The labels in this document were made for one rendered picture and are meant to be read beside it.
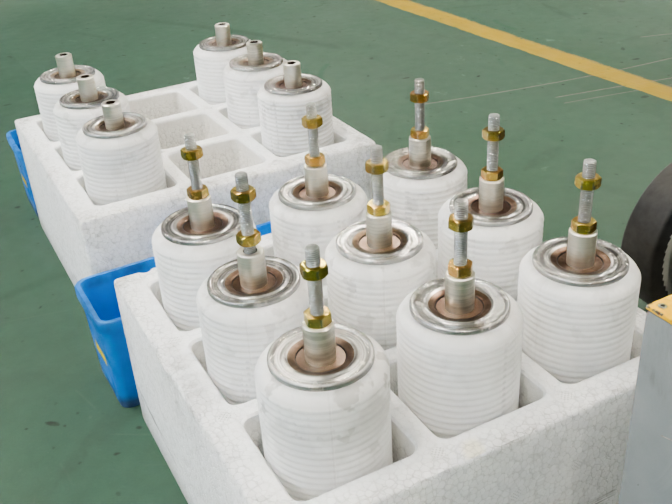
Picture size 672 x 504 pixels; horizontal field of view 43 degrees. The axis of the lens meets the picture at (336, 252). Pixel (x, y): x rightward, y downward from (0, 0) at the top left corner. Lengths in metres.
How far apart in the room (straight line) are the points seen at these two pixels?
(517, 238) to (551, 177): 0.69
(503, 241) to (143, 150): 0.46
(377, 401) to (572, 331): 0.18
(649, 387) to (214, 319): 0.32
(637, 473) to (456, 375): 0.14
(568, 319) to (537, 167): 0.81
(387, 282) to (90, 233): 0.42
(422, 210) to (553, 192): 0.57
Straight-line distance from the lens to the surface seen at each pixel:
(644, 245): 1.03
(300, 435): 0.59
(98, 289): 1.02
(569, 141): 1.60
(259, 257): 0.68
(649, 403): 0.59
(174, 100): 1.39
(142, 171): 1.04
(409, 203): 0.85
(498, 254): 0.77
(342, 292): 0.73
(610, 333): 0.71
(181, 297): 0.79
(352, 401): 0.58
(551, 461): 0.70
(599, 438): 0.72
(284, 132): 1.11
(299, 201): 0.81
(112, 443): 0.96
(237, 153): 1.18
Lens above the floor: 0.61
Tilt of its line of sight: 30 degrees down
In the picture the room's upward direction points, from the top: 4 degrees counter-clockwise
